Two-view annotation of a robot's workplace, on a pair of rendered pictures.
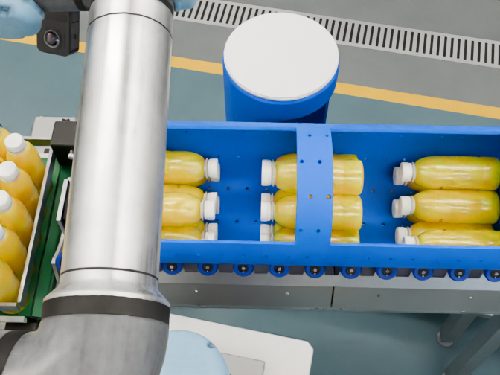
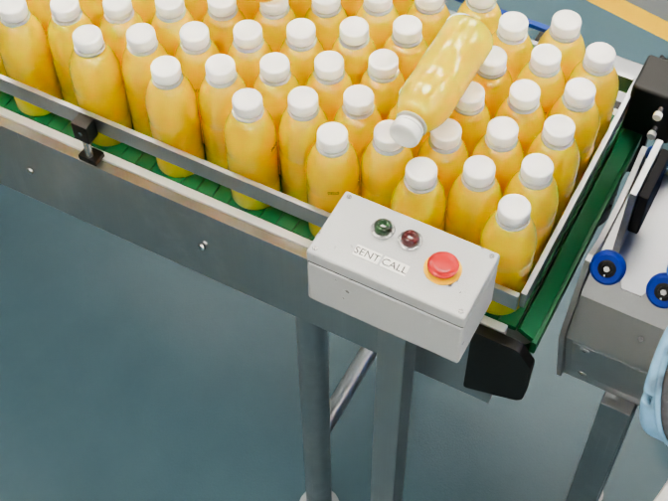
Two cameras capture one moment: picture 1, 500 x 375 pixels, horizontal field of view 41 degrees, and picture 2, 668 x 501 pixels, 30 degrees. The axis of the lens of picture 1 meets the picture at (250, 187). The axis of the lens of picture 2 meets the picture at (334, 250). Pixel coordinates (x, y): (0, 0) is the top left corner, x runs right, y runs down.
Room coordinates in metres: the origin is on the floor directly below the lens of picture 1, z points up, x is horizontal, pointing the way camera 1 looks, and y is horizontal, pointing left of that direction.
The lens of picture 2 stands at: (-0.36, 0.30, 2.27)
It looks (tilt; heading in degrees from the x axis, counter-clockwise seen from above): 55 degrees down; 27
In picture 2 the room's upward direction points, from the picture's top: 1 degrees counter-clockwise
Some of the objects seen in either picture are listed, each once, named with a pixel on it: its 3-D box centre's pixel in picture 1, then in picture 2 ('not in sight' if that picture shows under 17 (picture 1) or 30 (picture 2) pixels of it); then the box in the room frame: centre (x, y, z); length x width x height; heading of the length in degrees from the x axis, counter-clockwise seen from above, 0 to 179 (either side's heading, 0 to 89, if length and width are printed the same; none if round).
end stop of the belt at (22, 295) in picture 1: (39, 218); (582, 188); (0.69, 0.46, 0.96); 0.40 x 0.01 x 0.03; 178
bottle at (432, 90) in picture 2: not in sight; (439, 79); (0.65, 0.66, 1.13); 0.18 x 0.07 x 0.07; 178
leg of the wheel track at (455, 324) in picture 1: (469, 306); not in sight; (0.72, -0.67, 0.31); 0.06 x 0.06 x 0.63; 88
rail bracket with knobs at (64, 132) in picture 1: (71, 146); (655, 103); (0.89, 0.42, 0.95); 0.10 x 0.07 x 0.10; 178
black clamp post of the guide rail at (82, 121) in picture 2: not in sight; (86, 139); (0.50, 1.11, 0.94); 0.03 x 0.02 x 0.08; 88
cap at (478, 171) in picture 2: not in sight; (479, 171); (0.57, 0.57, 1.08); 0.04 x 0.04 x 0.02
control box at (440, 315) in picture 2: not in sight; (401, 275); (0.41, 0.60, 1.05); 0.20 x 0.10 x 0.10; 88
